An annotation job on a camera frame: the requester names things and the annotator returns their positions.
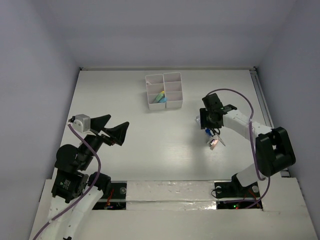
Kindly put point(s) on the pink white correction tape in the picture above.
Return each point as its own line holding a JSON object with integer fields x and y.
{"x": 212, "y": 142}

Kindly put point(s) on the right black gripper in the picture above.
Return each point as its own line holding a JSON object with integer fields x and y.
{"x": 204, "y": 123}

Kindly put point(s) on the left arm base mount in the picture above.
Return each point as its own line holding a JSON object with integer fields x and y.
{"x": 115, "y": 199}

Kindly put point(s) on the light blue marker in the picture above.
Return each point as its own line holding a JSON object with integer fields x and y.
{"x": 163, "y": 100}

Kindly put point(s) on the clear glue bottle blue cap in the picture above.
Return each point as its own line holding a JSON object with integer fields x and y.
{"x": 207, "y": 131}

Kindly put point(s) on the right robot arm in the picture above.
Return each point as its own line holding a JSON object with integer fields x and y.
{"x": 245, "y": 126}

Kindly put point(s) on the green clear highlighter marker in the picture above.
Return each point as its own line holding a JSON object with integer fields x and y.
{"x": 158, "y": 97}

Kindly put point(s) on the white organizer tray right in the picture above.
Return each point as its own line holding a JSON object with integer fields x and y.
{"x": 173, "y": 90}

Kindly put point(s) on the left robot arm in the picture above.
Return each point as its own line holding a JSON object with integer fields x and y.
{"x": 79, "y": 185}

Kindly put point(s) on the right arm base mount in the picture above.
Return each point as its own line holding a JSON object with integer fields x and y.
{"x": 230, "y": 197}

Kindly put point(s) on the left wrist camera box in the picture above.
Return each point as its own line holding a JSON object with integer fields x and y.
{"x": 81, "y": 123}

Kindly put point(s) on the white organizer tray left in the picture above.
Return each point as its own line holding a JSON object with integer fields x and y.
{"x": 153, "y": 89}

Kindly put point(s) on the white organizer tray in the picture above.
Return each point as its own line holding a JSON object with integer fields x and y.
{"x": 153, "y": 89}
{"x": 173, "y": 90}

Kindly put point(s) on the black handled scissors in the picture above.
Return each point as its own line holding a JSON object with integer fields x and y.
{"x": 217, "y": 133}

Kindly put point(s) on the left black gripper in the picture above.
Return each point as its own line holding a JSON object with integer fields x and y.
{"x": 105, "y": 135}

